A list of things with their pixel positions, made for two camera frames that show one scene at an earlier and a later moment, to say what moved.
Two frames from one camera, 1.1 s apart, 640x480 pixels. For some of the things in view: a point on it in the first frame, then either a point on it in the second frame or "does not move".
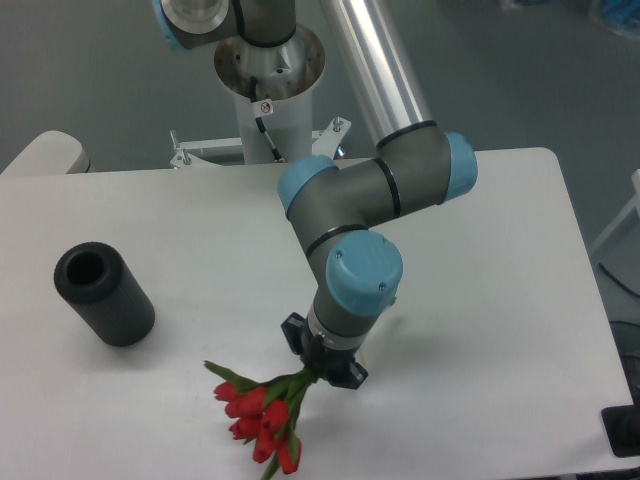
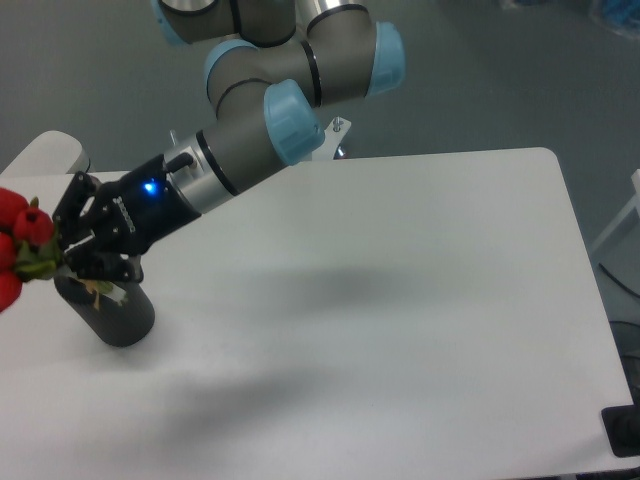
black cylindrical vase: (94, 278) does not move
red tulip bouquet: (263, 413) to (29, 245)
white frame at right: (634, 203) does not move
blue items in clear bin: (622, 13) does not move
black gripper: (332, 362) to (142, 207)
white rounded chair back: (51, 153) does not move
